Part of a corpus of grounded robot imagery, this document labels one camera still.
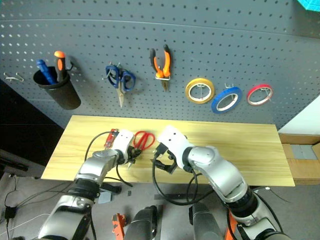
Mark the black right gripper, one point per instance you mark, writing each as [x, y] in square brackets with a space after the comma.
[162, 150]

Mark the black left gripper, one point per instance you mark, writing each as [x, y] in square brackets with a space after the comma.
[132, 153]

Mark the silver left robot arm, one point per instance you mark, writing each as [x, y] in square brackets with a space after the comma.
[97, 166]

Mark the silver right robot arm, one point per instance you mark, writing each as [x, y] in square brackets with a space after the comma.
[220, 170]

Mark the yellow tape roll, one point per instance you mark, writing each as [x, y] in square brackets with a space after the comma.
[191, 86]

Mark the blue tape roll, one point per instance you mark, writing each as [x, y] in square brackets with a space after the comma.
[220, 98]

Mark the red tape roll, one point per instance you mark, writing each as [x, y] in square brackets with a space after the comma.
[252, 91]

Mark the grey metal pegboard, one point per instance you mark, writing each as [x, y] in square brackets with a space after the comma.
[175, 32]

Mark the red utility knife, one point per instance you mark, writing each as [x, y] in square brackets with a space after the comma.
[111, 137]

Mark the small grey box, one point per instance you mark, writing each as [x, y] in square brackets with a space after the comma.
[105, 197]

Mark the dark rounded shape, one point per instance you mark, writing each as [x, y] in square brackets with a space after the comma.
[143, 222]

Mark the orange black floor object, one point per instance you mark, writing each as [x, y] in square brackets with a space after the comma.
[118, 225]

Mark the silver pliers holder hook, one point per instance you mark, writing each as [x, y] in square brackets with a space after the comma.
[162, 78]

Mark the orange black pliers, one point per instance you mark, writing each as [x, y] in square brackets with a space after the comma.
[160, 71]

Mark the black cup holder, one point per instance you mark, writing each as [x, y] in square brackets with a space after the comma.
[63, 93]

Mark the black cabinet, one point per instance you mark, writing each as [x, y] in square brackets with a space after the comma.
[22, 120]

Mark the black power adapter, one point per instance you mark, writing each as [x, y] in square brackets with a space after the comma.
[10, 212]

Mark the grey block in box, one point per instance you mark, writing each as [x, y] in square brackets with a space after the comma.
[303, 152]

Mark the cardboard box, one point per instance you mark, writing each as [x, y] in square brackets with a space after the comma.
[305, 170]

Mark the white board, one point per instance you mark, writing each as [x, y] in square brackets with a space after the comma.
[305, 120]

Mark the silver metal peg hook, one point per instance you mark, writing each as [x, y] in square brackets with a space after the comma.
[10, 78]

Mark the teal object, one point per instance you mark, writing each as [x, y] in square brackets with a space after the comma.
[310, 4]

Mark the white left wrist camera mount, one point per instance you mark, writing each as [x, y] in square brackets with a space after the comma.
[123, 140]

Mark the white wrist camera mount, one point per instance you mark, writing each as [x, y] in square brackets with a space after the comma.
[175, 140]
[123, 140]

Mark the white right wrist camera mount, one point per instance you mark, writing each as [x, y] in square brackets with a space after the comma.
[175, 140]

